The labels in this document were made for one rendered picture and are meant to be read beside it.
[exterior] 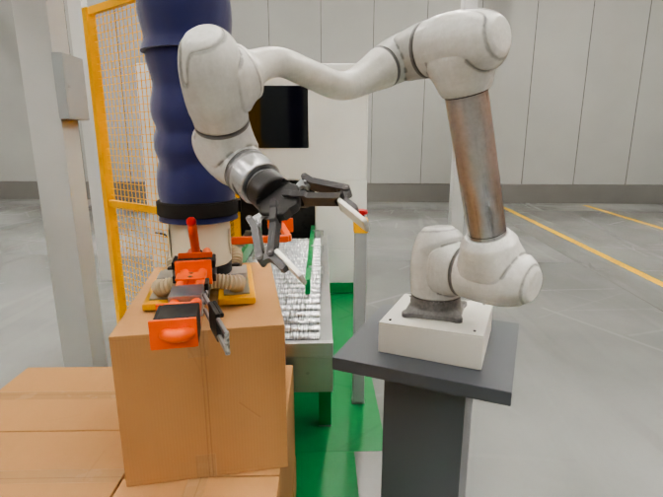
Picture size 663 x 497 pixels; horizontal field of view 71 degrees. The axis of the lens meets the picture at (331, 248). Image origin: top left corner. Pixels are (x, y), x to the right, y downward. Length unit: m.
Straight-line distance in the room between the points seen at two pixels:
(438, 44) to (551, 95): 10.18
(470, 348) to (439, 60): 0.76
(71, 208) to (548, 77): 9.97
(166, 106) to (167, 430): 0.80
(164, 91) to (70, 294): 1.71
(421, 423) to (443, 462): 0.14
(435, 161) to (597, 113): 3.46
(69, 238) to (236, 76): 2.00
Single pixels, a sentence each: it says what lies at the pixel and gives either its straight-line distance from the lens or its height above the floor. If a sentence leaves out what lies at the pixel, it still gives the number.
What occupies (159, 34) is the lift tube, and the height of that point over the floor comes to 1.63.
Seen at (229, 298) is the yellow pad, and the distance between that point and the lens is 1.28.
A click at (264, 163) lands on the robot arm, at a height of 1.34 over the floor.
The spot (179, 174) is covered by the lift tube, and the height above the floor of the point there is 1.29.
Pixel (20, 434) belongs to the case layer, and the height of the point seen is 0.54.
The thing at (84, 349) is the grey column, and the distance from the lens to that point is 2.90.
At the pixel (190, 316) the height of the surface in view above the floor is 1.10.
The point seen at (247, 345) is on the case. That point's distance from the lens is 1.16.
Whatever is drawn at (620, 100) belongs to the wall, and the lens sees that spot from 11.85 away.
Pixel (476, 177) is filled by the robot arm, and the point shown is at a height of 1.29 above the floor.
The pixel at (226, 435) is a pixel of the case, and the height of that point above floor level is 0.66.
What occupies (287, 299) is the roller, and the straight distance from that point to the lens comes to 2.50.
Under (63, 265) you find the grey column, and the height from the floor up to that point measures 0.74.
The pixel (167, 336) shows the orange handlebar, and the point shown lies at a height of 1.08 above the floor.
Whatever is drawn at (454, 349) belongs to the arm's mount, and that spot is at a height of 0.80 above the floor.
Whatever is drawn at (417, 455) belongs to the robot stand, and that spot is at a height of 0.40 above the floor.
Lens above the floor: 1.38
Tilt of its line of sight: 13 degrees down
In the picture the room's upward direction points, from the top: straight up
